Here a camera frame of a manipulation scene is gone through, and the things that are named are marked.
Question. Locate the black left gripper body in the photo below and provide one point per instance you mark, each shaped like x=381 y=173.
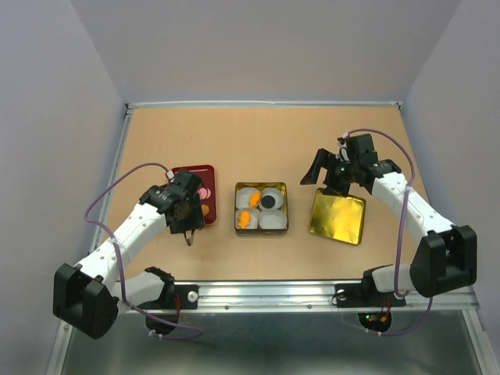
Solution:
x=192 y=218

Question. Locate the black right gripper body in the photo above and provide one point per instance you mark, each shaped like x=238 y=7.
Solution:
x=347 y=171

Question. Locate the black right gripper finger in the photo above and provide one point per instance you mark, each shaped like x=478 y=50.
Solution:
x=320 y=162
x=336 y=190

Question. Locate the metal tongs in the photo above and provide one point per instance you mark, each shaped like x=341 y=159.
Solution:
x=189 y=237

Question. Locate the gold tin lid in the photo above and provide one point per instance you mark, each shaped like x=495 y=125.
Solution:
x=337 y=217

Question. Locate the orange fish cookie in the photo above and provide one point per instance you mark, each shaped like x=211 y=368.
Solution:
x=244 y=219
x=254 y=199

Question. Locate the black round cookie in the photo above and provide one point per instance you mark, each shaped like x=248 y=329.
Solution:
x=268 y=202

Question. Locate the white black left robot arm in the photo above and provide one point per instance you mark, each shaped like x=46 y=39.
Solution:
x=107 y=262

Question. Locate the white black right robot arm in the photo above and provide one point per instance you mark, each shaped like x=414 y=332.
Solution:
x=434 y=255

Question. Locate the small round tan cookie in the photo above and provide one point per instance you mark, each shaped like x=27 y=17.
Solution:
x=206 y=211

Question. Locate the pink round cookie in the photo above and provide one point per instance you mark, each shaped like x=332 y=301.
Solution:
x=204 y=193

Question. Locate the red rectangular tray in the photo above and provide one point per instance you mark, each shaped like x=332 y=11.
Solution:
x=207 y=174

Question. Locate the gold square tin box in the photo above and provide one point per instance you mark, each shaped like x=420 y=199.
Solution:
x=261 y=185

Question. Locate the white paper cup back left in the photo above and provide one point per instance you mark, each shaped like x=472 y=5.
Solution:
x=242 y=197

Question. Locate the white paper cup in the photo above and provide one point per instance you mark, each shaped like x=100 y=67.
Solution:
x=255 y=218
x=276 y=194
x=273 y=219
x=242 y=197

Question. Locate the white paper cup back right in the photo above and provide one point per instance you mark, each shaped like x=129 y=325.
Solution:
x=276 y=194

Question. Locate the white paper cup front left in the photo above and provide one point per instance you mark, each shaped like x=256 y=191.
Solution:
x=255 y=218

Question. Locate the white paper cup front right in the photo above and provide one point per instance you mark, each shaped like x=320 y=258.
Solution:
x=273 y=219

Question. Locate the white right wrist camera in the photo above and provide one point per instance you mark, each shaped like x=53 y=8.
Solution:
x=342 y=154

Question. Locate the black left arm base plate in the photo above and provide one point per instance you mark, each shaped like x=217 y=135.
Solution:
x=183 y=297

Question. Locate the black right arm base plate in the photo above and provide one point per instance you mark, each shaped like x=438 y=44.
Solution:
x=356 y=295

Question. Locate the aluminium front rail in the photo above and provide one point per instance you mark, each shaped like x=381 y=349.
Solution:
x=241 y=296

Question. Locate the aluminium table edge rail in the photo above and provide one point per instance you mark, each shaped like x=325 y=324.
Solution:
x=226 y=104

